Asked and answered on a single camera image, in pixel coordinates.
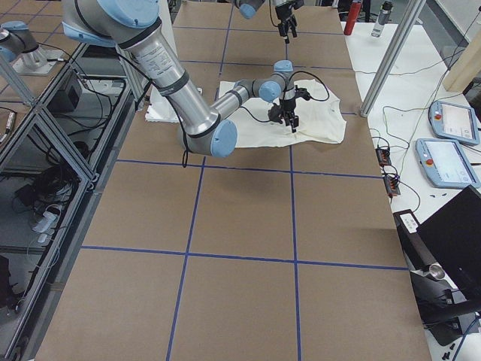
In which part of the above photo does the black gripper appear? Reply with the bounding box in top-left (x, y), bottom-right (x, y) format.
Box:
top-left (275, 7), bottom-right (298, 44)
top-left (280, 99), bottom-right (299, 132)

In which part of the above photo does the second grey robot base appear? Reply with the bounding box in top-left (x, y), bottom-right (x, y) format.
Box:
top-left (1, 20), bottom-right (64, 76)

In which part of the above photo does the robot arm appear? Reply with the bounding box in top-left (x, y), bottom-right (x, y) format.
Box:
top-left (62, 1), bottom-right (299, 157)
top-left (227, 0), bottom-right (304, 44)

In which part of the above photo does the red bottle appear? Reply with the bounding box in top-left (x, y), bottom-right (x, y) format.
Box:
top-left (343, 0), bottom-right (362, 36)

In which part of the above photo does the orange connector board far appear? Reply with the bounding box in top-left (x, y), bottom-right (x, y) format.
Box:
top-left (375, 146), bottom-right (392, 167)

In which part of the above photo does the orange connector board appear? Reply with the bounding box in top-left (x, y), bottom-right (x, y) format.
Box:
top-left (375, 146), bottom-right (392, 167)
top-left (383, 173), bottom-right (401, 199)

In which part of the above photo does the clear water bottle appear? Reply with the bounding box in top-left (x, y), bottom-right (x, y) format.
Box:
top-left (371, 0), bottom-right (393, 38)

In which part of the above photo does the orange connector board near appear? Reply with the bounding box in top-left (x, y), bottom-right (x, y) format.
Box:
top-left (383, 173), bottom-right (401, 199)

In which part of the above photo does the near teach pendant tablet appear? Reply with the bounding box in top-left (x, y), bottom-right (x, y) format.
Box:
top-left (415, 138), bottom-right (480, 190)

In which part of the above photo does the teach pendant tablet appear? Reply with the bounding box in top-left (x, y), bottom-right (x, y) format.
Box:
top-left (428, 101), bottom-right (480, 146)
top-left (415, 138), bottom-right (480, 190)

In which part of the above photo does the far teach pendant tablet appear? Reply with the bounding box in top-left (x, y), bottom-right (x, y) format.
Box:
top-left (428, 101), bottom-right (480, 146)

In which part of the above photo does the black monitor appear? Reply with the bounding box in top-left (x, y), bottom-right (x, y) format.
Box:
top-left (394, 186), bottom-right (480, 346)

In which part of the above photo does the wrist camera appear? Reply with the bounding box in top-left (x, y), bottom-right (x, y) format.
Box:
top-left (268, 85), bottom-right (311, 123)
top-left (274, 0), bottom-right (304, 10)

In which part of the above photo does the aluminium frame post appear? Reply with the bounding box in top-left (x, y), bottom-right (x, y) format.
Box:
top-left (360, 0), bottom-right (426, 117)

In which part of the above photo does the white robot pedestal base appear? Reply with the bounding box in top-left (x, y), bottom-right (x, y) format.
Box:
top-left (145, 86), bottom-right (179, 123)

